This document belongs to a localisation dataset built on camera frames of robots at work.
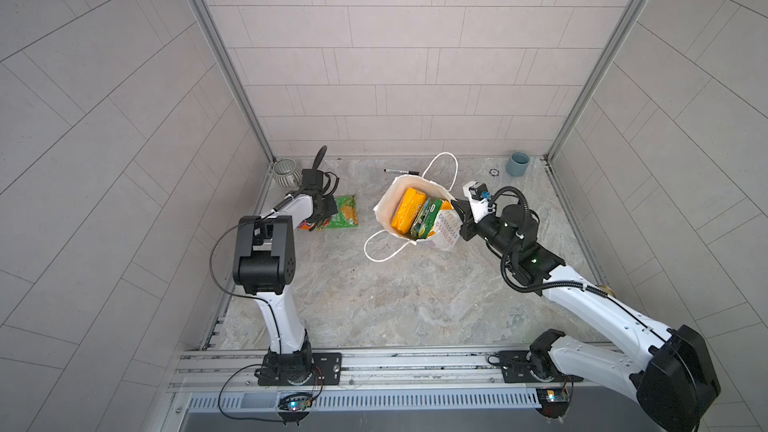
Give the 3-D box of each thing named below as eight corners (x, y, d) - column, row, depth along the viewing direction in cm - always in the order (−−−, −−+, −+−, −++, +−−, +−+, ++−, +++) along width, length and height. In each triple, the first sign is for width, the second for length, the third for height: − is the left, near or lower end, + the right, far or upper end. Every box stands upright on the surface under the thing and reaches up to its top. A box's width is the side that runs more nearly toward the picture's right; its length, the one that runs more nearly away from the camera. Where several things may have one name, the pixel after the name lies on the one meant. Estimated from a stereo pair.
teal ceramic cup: (508, 177, 112) (513, 165, 107) (503, 162, 117) (508, 150, 112) (527, 177, 112) (533, 165, 107) (521, 162, 117) (527, 150, 112)
